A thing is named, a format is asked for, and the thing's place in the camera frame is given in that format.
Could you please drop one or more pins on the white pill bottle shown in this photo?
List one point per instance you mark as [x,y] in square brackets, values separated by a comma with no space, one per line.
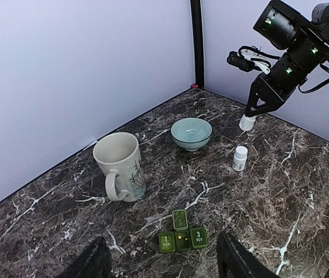
[246,123]
[240,158]

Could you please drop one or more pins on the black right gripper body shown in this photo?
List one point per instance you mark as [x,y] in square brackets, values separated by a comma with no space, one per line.
[277,100]

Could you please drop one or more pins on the green weekly pill organizer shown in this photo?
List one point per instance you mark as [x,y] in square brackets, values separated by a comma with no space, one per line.
[197,236]

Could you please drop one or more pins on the black frame post right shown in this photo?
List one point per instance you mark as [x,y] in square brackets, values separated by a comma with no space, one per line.
[198,47]

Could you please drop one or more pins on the white mug with coral pattern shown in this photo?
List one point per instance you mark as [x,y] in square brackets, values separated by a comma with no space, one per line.
[119,158]

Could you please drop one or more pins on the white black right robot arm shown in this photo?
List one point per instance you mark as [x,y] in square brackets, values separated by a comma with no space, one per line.
[306,46]

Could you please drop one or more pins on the striped light blue bowl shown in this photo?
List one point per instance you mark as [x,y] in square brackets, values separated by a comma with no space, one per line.
[191,134]

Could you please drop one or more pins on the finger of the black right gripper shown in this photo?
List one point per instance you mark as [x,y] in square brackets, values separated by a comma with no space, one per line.
[259,101]

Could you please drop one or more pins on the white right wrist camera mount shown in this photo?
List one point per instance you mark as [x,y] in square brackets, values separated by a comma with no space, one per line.
[259,62]

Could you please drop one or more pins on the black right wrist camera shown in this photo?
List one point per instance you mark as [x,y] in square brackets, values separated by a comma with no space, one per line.
[235,60]

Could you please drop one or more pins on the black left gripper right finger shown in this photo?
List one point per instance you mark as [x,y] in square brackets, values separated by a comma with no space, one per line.
[234,258]

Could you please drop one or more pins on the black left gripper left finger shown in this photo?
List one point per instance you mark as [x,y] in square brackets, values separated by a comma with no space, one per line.
[94,261]

